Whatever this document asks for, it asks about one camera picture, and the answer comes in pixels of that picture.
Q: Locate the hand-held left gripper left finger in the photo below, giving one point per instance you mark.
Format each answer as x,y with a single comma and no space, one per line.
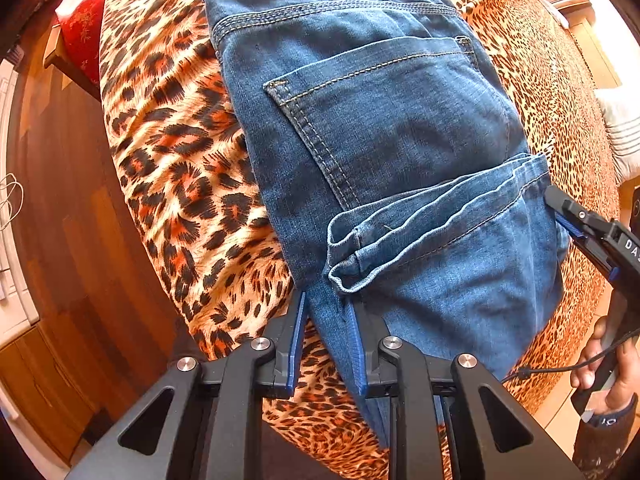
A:
298,340

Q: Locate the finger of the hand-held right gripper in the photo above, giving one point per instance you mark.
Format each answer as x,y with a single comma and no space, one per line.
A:
570,227
580,212

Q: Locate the red patterned cloth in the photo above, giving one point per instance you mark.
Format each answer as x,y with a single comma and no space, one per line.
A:
82,30

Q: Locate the blue denim pants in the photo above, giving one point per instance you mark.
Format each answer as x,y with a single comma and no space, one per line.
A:
380,125

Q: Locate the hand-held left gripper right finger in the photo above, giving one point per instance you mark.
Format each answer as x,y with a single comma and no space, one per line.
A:
357,355

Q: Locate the wooden drawer cabinet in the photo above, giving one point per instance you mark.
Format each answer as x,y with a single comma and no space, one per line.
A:
40,385

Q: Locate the pale blue pleated pillow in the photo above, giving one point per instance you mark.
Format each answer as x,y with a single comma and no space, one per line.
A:
622,135

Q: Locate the white cloth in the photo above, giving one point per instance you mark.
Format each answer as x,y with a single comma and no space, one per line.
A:
557,14

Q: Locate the leopard print bedspread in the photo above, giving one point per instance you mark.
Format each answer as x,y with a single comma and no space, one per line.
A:
165,160

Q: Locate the person's right forearm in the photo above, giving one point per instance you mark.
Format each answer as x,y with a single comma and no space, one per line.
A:
610,445

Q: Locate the person's right hand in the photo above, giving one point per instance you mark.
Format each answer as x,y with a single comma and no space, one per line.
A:
627,375

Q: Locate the white cabinet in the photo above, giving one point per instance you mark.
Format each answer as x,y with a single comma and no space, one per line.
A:
10,285

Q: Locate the wooden bench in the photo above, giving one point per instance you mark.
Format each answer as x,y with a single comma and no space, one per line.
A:
52,52

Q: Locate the light wooden headboard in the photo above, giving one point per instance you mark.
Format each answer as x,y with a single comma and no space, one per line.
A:
595,55

